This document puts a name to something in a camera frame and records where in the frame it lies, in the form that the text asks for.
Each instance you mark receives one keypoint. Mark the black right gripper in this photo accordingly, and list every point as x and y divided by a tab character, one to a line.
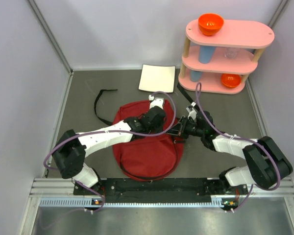
178	129

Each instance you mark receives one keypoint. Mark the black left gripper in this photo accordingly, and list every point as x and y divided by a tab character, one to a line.
159	129

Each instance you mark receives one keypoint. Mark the red student backpack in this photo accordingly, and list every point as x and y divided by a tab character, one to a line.
151	158

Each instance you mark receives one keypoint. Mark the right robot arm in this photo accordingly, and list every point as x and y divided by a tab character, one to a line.
266	163

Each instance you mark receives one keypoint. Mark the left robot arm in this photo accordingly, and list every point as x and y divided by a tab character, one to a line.
70	157

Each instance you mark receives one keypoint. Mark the blue cup bottom shelf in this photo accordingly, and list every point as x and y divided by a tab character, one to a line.
195	76

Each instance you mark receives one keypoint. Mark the blue cup shelf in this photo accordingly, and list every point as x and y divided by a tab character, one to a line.
195	76
205	54

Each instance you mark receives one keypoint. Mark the orange bowl bottom shelf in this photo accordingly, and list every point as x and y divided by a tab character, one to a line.
230	80

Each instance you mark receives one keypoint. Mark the orange bowl shelf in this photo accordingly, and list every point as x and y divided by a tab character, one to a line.
230	80
209	23

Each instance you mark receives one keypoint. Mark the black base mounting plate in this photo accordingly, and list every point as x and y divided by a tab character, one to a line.
168	190

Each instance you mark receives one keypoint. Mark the pink three-tier shelf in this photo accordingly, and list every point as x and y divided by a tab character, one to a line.
223	62

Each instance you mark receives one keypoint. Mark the blue cup middle shelf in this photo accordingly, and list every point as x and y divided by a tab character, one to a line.
205	54

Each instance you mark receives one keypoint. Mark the clear glass cup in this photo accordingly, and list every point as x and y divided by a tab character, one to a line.
231	52

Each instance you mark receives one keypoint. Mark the orange bowl top shelf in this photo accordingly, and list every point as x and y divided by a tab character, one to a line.
209	23

